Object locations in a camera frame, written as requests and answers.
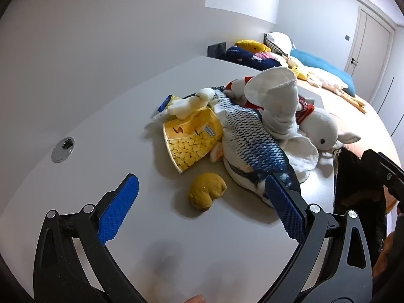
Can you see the brown yellow plush toy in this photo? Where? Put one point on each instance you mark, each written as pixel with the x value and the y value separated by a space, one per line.
pixel 249 44

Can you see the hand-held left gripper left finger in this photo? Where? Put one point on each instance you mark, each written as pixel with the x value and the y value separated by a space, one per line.
pixel 120 208

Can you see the white towel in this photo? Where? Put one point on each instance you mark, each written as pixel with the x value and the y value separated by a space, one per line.
pixel 277 94

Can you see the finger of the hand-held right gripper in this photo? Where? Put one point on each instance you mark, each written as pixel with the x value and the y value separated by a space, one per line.
pixel 383 167

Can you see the small white plush toy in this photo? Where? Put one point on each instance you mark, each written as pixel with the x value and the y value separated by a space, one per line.
pixel 189 104

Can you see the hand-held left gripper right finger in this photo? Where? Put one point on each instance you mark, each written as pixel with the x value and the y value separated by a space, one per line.
pixel 285 208

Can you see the teal pillow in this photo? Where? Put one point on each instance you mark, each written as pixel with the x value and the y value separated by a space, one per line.
pixel 318 61

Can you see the person's left hand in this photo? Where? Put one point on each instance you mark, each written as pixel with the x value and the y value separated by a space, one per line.
pixel 195 299

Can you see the yellow duck plush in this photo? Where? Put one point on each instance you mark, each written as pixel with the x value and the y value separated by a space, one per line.
pixel 299 72

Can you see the blue grey fish plush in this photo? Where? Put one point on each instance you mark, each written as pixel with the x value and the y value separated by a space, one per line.
pixel 246 132

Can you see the grey door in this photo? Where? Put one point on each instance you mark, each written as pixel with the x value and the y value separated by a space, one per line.
pixel 369 53

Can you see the white goose plush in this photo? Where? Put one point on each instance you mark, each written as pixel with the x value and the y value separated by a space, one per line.
pixel 328 80

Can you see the white rabbit plush red clothes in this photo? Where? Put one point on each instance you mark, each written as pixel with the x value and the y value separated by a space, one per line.
pixel 322 126

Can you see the navy patterned blanket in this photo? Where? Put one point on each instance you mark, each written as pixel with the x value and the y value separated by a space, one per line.
pixel 240 55

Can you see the yellow packet with blue edge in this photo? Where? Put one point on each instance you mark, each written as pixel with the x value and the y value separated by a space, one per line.
pixel 174 100

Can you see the small brown plush toy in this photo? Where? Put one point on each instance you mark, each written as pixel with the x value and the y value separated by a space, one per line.
pixel 206 189

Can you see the checked pillow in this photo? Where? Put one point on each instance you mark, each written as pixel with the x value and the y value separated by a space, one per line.
pixel 277 39

